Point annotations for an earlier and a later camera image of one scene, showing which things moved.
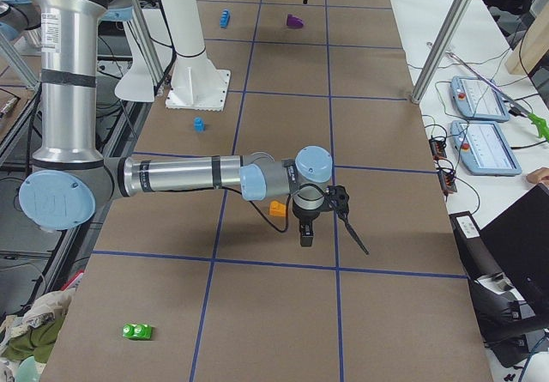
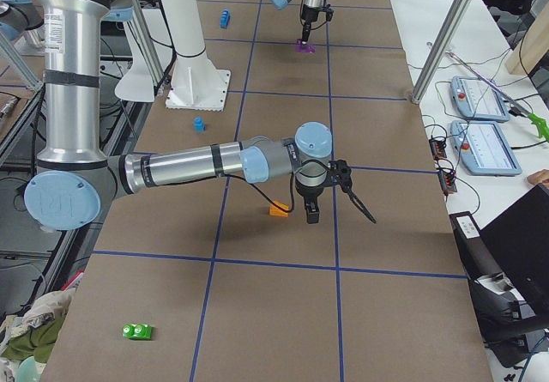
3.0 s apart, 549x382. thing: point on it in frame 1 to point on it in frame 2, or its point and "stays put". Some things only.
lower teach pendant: (485, 148) stays put
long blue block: (224, 18) stays put
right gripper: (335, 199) to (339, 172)
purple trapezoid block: (293, 21) to (298, 47)
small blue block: (199, 124) stays put
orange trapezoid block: (277, 209) stays put
